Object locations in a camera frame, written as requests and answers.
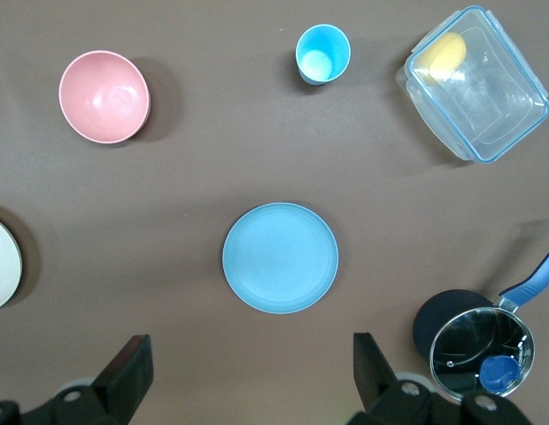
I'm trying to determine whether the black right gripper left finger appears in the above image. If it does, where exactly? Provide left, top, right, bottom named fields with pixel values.
left=0, top=334, right=154, bottom=425

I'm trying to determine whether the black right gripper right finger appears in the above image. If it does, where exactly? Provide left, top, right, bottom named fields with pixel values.
left=349, top=332, right=533, bottom=425

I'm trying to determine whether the blue plate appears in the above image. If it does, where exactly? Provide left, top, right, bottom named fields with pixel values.
left=221, top=202, right=340, bottom=315

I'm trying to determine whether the glass lid with blue knob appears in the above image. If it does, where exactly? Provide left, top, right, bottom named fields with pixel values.
left=429, top=306, right=536, bottom=402

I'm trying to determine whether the beige plate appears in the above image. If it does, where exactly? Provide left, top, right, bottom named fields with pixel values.
left=0, top=215, right=24, bottom=313

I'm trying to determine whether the pink bowl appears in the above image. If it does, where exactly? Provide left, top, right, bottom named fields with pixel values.
left=58, top=50, right=151, bottom=145

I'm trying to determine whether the clear container with blue trim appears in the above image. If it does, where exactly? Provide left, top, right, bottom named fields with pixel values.
left=396, top=4, right=549, bottom=166

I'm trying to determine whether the blue plastic cup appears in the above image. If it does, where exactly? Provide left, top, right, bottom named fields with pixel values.
left=294, top=24, right=352, bottom=87

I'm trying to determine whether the yellow round fruit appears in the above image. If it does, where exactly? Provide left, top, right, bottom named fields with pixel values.
left=418, top=33, right=468, bottom=85

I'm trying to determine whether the navy saucepan with blue handle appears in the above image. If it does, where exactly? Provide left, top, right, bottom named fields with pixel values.
left=411, top=241, right=549, bottom=404

